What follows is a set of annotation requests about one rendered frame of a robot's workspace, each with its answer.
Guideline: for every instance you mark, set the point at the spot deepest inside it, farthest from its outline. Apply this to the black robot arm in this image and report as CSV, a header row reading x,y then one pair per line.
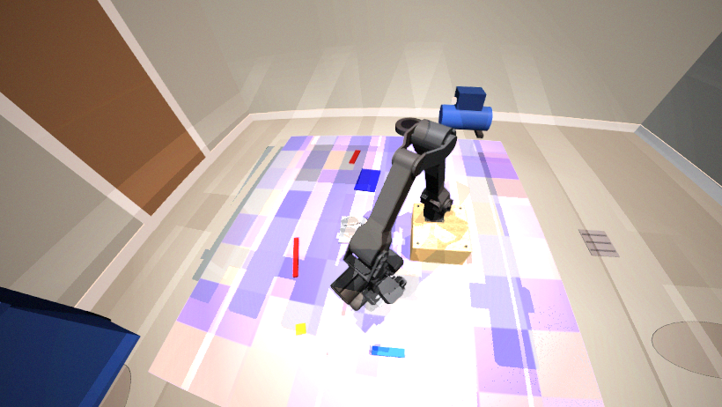
x,y
371,242

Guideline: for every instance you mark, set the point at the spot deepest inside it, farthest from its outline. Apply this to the blue flat plate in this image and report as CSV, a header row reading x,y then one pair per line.
x,y
367,180

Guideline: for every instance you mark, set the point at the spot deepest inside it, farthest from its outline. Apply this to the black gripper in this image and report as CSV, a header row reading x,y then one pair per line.
x,y
394,262

